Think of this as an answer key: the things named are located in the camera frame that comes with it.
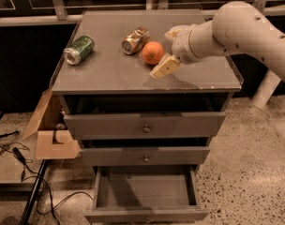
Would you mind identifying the grey drawer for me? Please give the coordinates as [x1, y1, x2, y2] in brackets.
[85, 165, 207, 224]
[60, 92, 229, 140]
[80, 138, 210, 166]

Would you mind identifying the metal window railing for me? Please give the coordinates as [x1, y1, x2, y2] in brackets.
[0, 0, 285, 28]

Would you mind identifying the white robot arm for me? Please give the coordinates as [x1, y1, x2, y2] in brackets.
[150, 1, 285, 82]

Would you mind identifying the white slanted pole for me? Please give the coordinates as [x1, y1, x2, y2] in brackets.
[250, 26, 285, 111]

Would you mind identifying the green soda can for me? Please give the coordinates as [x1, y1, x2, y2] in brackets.
[63, 36, 95, 66]

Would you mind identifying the black tool on floor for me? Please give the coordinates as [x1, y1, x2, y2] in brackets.
[0, 130, 20, 139]

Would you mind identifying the orange fruit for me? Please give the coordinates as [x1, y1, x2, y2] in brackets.
[141, 41, 164, 66]

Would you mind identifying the grey top drawer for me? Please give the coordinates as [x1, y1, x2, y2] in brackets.
[60, 92, 229, 140]

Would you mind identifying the black cable on floor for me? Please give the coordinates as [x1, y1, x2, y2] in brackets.
[0, 142, 95, 225]

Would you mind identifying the crushed gold soda can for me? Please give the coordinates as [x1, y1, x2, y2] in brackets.
[122, 26, 150, 55]

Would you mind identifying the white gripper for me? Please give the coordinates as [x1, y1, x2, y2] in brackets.
[150, 24, 199, 79]

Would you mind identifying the grey bottom drawer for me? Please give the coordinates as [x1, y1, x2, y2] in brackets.
[85, 165, 207, 224]

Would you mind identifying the black metal floor bar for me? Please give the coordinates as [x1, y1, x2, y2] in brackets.
[19, 160, 48, 225]

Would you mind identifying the grey drawer cabinet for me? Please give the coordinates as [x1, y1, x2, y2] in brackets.
[50, 9, 245, 225]

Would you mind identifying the grey middle drawer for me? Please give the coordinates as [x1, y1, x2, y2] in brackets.
[80, 138, 210, 166]

